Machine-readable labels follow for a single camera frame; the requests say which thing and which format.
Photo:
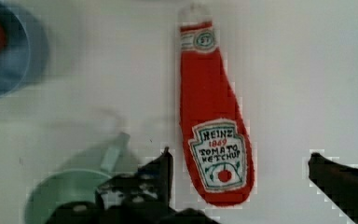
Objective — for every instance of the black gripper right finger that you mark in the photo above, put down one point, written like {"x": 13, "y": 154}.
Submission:
{"x": 338, "y": 182}

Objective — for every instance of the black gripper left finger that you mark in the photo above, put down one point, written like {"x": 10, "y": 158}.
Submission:
{"x": 143, "y": 194}

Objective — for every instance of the red plush ketchup bottle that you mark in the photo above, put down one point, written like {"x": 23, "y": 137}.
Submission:
{"x": 216, "y": 144}

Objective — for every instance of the blue bowl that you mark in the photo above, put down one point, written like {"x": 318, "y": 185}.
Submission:
{"x": 24, "y": 59}

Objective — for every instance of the green cup with handle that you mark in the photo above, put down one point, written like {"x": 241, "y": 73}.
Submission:
{"x": 72, "y": 185}

